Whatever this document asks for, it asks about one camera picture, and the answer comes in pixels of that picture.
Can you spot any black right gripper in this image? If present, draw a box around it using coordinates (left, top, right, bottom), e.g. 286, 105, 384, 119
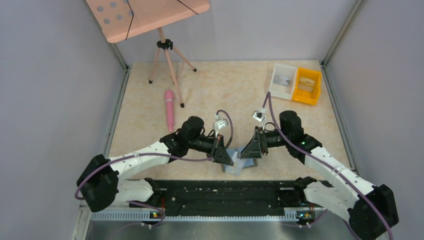
240, 125, 291, 159

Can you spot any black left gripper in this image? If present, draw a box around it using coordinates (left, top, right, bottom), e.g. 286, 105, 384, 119
187, 133, 234, 166

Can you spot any grey-green leather card holder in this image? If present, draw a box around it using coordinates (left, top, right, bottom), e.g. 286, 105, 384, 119
221, 146, 258, 177

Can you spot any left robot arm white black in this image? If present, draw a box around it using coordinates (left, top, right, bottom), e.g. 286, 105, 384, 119
75, 115, 234, 213

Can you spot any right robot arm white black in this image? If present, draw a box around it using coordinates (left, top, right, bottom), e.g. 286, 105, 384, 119
239, 110, 399, 240

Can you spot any card in white bin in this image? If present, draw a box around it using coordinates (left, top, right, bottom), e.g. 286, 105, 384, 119
273, 75, 292, 87

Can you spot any card in yellow bin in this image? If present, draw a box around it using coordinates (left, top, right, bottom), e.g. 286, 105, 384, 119
297, 76, 316, 93

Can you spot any yellow plastic bin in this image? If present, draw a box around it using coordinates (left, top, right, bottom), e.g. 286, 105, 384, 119
291, 67, 322, 106

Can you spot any white plastic bin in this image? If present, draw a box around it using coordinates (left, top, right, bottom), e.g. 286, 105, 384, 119
268, 63, 298, 101

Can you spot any pink cylindrical bottle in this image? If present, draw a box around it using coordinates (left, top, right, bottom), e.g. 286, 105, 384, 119
164, 89, 175, 132

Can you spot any pink music stand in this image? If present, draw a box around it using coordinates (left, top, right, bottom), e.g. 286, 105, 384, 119
85, 0, 210, 108

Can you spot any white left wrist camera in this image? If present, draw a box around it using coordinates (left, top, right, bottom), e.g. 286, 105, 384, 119
213, 115, 229, 134

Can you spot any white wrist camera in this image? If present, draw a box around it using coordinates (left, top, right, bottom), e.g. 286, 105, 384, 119
213, 115, 229, 134
252, 108, 267, 124

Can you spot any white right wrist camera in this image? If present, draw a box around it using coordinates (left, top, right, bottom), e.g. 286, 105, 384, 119
252, 108, 267, 124

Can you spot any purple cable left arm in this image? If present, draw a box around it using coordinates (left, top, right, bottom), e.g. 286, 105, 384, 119
74, 109, 234, 228

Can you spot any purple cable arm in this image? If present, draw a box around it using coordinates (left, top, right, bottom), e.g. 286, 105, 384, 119
74, 109, 234, 228
261, 91, 395, 240

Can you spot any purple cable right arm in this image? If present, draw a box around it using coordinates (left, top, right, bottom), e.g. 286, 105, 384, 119
261, 91, 395, 240

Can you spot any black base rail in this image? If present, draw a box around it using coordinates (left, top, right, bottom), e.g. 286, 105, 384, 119
143, 178, 310, 218

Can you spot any aluminium frame rail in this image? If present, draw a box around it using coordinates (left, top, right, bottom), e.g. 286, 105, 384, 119
79, 187, 382, 223

